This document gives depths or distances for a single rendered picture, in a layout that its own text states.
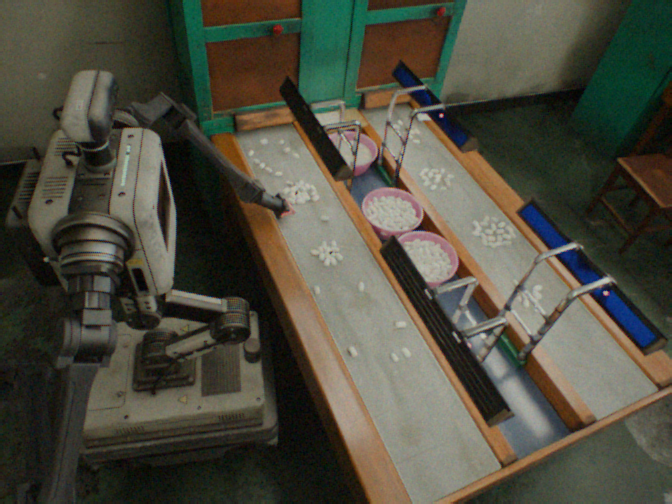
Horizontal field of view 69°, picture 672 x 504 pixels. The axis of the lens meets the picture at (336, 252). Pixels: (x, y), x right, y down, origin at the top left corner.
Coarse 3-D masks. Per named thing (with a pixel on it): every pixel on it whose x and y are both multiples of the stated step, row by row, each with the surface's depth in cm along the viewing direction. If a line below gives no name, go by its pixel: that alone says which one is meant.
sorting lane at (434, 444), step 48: (240, 144) 234; (288, 144) 237; (288, 192) 215; (288, 240) 197; (336, 240) 200; (336, 288) 184; (384, 288) 186; (336, 336) 170; (384, 336) 172; (384, 384) 160; (432, 384) 162; (384, 432) 150; (432, 432) 151; (432, 480) 142
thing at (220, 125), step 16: (320, 112) 251; (208, 128) 230; (224, 128) 234; (256, 128) 243; (192, 144) 278; (192, 160) 300; (208, 160) 244; (208, 176) 255; (208, 192) 265; (208, 208) 288; (224, 224) 286
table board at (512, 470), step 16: (640, 400) 165; (656, 400) 169; (608, 416) 161; (624, 416) 163; (576, 432) 156; (592, 432) 158; (544, 448) 152; (560, 448) 153; (512, 464) 147; (528, 464) 149; (480, 480) 144; (496, 480) 145; (448, 496) 140; (464, 496) 141
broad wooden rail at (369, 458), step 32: (256, 224) 198; (256, 256) 201; (288, 256) 189; (288, 288) 179; (288, 320) 173; (320, 320) 172; (320, 352) 163; (320, 384) 156; (352, 384) 158; (320, 416) 166; (352, 416) 150; (352, 448) 144; (384, 448) 146; (352, 480) 147; (384, 480) 139
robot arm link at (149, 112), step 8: (160, 96) 175; (136, 104) 145; (144, 104) 159; (152, 104) 164; (160, 104) 171; (168, 104) 176; (176, 104) 181; (136, 112) 142; (144, 112) 145; (152, 112) 150; (160, 112) 166; (168, 112) 183; (176, 112) 180; (136, 120) 142; (144, 120) 143; (152, 120) 145; (168, 120) 181; (176, 120) 181; (184, 120) 183; (176, 128) 183
